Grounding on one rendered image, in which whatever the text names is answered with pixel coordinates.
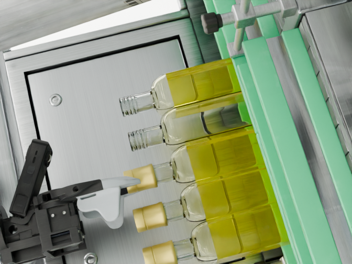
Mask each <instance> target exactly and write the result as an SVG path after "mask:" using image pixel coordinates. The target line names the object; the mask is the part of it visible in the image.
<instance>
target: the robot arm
mask: <svg viewBox="0 0 352 264"><path fill-rule="evenodd" d="M149 1H152V0H0V52H1V51H4V50H6V49H9V48H12V47H15V46H18V45H22V44H24V43H27V42H30V41H33V40H36V39H39V38H42V37H45V36H48V35H51V34H54V33H57V32H60V31H63V30H66V29H69V28H72V27H75V26H78V25H80V24H83V23H86V22H89V21H92V20H95V19H98V18H101V17H104V16H107V15H110V14H113V13H116V12H119V11H121V10H125V9H128V8H131V7H134V6H137V5H140V4H143V3H146V2H149ZM52 155H53V151H52V148H51V146H50V145H49V143H48V142H47V141H44V140H40V139H33V140H32V142H31V144H30V145H29V147H28V149H27V153H26V157H25V159H26V160H25V163H24V166H23V170H22V172H21V175H20V178H19V181H18V184H17V188H16V191H15V194H14V197H13V200H12V203H11V206H10V209H9V212H10V213H11V214H12V215H13V216H10V217H9V218H8V215H7V213H6V211H5V209H4V207H3V206H2V205H0V258H1V257H2V261H3V264H24V263H28V262H32V261H36V260H39V259H43V258H47V257H51V258H55V257H59V256H63V255H67V254H71V253H73V252H77V251H81V250H85V249H87V247H86V243H85V238H84V236H85V230H84V226H83V222H82V221H81V220H80V215H79V210H80V211H82V214H83V216H84V217H86V218H88V219H93V218H102V219H103V220H104V221H105V223H106V224H107V225H108V226H109V227H110V228H112V229H116V228H119V227H121V226H122V224H123V220H124V197H127V196H130V195H133V194H135V193H138V191H137V192H135V193H131V194H128V191H127V187H130V186H133V185H137V184H141V181H140V179H138V178H133V177H128V176H123V177H113V178H106V179H98V180H92V181H87V182H82V183H77V184H73V185H69V186H66V187H63V188H58V189H53V190H50V191H47V192H43V193H41V194H39V192H40V189H41V186H42V182H43V179H44V177H45V173H46V170H47V167H49V165H50V162H51V159H52ZM20 218H23V219H20ZM14 231H15V232H16V233H14V234H13V232H14ZM70 246H72V248H73V247H77V246H78V247H79V248H78V249H75V250H70V251H67V252H63V253H61V249H62V248H67V247H70Z"/></svg>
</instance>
